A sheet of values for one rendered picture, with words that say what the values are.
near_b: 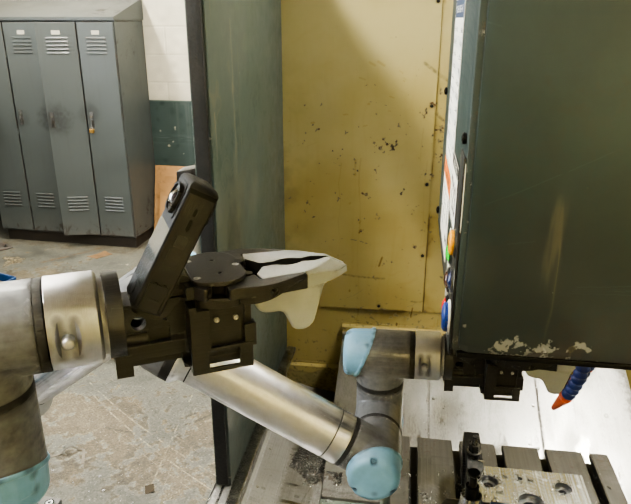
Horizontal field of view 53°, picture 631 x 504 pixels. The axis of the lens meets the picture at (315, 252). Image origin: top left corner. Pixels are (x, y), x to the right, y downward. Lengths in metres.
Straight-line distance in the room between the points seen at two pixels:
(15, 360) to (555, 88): 0.48
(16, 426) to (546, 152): 0.49
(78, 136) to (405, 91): 4.02
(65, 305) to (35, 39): 5.23
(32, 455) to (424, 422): 1.52
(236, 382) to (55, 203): 5.09
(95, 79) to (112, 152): 0.58
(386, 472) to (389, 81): 1.26
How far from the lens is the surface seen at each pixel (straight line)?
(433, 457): 1.58
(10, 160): 6.04
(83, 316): 0.51
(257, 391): 0.90
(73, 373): 1.15
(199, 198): 0.50
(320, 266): 0.55
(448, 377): 1.01
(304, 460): 1.94
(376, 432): 0.94
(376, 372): 0.99
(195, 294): 0.52
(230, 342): 0.54
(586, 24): 0.58
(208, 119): 1.28
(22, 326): 0.51
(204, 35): 1.26
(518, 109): 0.58
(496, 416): 2.02
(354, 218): 1.99
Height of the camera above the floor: 1.86
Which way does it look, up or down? 20 degrees down
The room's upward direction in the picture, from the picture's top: straight up
